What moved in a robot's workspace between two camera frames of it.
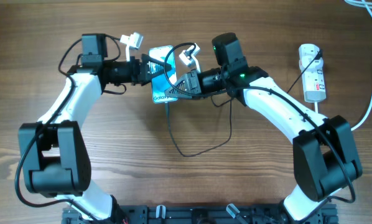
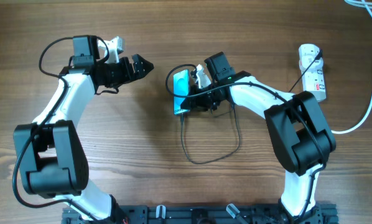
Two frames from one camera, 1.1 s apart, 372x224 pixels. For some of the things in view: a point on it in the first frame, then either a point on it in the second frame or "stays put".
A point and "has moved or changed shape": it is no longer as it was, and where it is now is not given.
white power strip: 313,81 stays put
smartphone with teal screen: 166,54 has moved or changed shape
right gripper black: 192,84 to 196,104
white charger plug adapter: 317,64 stays put
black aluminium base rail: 201,214 stays put
